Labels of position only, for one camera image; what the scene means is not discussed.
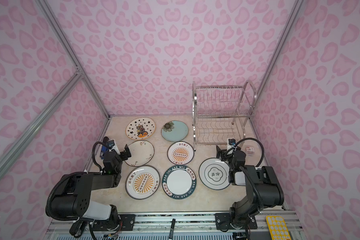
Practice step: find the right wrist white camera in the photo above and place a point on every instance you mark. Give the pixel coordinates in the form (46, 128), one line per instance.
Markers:
(231, 143)

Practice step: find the teal flower plate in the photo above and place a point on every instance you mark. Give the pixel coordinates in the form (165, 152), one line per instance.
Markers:
(174, 131)

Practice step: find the chrome two-tier dish rack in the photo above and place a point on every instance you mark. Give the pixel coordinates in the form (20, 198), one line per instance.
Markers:
(221, 112)

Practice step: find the cat and stars plate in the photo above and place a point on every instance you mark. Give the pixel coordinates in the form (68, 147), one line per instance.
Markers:
(140, 128)

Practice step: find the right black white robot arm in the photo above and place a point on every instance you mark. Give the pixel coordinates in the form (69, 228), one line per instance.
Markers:
(262, 186)

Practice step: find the cream plate with red berries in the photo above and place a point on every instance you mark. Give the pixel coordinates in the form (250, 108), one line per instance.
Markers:
(141, 153)

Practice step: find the small pink white box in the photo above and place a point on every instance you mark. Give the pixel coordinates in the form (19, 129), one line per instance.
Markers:
(250, 150)

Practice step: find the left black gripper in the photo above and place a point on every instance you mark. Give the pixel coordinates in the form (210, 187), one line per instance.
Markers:
(121, 154)

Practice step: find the small orange sunburst plate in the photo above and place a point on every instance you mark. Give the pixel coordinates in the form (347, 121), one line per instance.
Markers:
(180, 153)

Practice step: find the black marker pen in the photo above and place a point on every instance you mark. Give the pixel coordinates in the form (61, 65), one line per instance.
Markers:
(171, 234)

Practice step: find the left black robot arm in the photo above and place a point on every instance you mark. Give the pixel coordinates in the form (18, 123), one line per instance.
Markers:
(70, 199)

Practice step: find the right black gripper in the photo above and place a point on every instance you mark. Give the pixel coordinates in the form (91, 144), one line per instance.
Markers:
(225, 154)

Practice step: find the dark green rimmed plate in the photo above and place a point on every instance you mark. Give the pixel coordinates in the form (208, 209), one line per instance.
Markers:
(179, 182)

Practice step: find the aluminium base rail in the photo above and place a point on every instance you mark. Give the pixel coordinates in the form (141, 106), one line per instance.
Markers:
(195, 226)

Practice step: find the large orange sunburst plate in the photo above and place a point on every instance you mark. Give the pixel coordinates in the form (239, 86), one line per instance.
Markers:
(143, 182)

